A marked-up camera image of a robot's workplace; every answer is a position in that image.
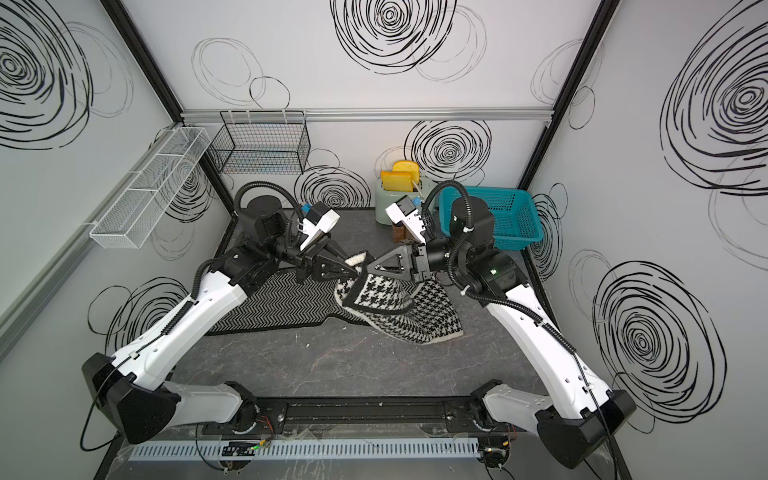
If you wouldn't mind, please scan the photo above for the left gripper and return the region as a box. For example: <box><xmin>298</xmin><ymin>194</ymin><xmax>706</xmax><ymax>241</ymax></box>
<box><xmin>266</xmin><ymin>236</ymin><xmax>360</xmax><ymax>290</ymax></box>

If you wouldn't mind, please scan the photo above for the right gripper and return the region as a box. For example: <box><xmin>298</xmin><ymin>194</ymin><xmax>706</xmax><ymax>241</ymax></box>
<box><xmin>369</xmin><ymin>239</ymin><xmax>471</xmax><ymax>286</ymax></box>

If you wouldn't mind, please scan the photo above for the black white knitted scarf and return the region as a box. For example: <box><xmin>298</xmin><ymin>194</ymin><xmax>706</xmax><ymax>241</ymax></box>
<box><xmin>208</xmin><ymin>252</ymin><xmax>464</xmax><ymax>345</ymax></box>

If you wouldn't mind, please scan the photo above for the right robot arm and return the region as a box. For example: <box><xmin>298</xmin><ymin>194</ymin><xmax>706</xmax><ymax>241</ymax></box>
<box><xmin>368</xmin><ymin>180</ymin><xmax>636</xmax><ymax>479</ymax></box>

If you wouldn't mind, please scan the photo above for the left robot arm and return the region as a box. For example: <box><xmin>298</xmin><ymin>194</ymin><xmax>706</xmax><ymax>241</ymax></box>
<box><xmin>82</xmin><ymin>195</ymin><xmax>357</xmax><ymax>445</ymax></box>

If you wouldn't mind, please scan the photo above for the teal plastic basket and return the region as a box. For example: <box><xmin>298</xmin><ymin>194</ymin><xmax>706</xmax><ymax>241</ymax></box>
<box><xmin>465</xmin><ymin>186</ymin><xmax>544</xmax><ymax>251</ymax></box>

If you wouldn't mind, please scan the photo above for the dark lid spice jar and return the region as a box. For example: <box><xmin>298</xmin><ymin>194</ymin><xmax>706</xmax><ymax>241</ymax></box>
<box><xmin>392</xmin><ymin>223</ymin><xmax>406</xmax><ymax>243</ymax></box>

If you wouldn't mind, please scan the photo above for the mint green toaster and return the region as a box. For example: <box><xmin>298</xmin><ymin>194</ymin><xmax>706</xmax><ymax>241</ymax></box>
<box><xmin>375</xmin><ymin>177</ymin><xmax>437</xmax><ymax>226</ymax></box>

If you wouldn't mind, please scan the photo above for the front yellow toast slice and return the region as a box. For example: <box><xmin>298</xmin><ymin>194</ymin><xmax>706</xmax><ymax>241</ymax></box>
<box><xmin>380</xmin><ymin>171</ymin><xmax>414</xmax><ymax>192</ymax></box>

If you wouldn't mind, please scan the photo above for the yellow toast slice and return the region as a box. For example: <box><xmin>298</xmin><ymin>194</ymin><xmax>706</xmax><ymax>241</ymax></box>
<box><xmin>391</xmin><ymin>160</ymin><xmax>421</xmax><ymax>183</ymax></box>
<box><xmin>380</xmin><ymin>171</ymin><xmax>414</xmax><ymax>192</ymax></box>

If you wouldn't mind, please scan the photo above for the rear yellow toast slice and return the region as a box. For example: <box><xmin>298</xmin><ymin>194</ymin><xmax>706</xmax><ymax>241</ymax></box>
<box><xmin>391</xmin><ymin>160</ymin><xmax>421</xmax><ymax>183</ymax></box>

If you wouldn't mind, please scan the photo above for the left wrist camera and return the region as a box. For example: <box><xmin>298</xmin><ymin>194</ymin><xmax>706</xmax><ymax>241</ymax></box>
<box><xmin>300</xmin><ymin>202</ymin><xmax>340</xmax><ymax>251</ymax></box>

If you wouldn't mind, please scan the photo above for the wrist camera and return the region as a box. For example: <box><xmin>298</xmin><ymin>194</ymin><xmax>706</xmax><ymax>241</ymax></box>
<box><xmin>300</xmin><ymin>202</ymin><xmax>340</xmax><ymax>251</ymax></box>
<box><xmin>386</xmin><ymin>196</ymin><xmax>426</xmax><ymax>244</ymax></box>

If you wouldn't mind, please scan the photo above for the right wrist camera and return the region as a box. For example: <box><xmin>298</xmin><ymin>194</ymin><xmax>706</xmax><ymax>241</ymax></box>
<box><xmin>386</xmin><ymin>196</ymin><xmax>426</xmax><ymax>244</ymax></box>

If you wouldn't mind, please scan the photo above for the black wire wall basket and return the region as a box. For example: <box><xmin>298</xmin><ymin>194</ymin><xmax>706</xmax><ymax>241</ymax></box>
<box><xmin>209</xmin><ymin>109</ymin><xmax>311</xmax><ymax>175</ymax></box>

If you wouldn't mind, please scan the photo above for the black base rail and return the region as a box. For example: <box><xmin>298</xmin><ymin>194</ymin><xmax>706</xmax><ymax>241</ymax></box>
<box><xmin>122</xmin><ymin>395</ymin><xmax>541</xmax><ymax>436</ymax></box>

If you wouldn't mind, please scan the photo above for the white wire wall shelf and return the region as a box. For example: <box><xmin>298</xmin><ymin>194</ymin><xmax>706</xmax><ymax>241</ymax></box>
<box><xmin>89</xmin><ymin>127</ymin><xmax>211</xmax><ymax>249</ymax></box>

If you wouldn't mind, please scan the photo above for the grey slotted cable duct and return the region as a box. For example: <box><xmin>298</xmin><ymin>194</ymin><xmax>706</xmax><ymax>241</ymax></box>
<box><xmin>129</xmin><ymin>438</ymin><xmax>481</xmax><ymax>463</ymax></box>

